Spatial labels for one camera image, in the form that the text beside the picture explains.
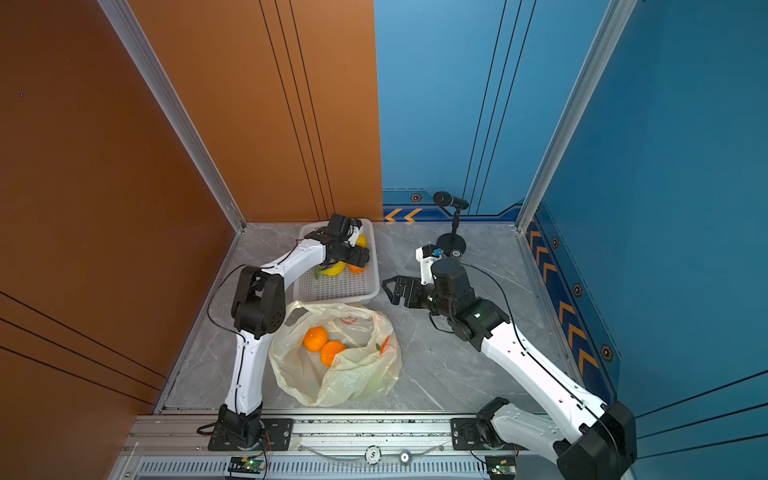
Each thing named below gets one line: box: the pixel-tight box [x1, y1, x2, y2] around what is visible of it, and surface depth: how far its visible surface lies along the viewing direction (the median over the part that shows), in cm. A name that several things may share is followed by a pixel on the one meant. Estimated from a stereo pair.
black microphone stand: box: [433, 191, 470, 257], surface depth 104 cm
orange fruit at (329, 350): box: [320, 340, 346, 367], surface depth 85 cm
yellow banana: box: [321, 261, 347, 277], surface depth 104 cm
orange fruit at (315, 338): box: [303, 326, 329, 353], surface depth 87 cm
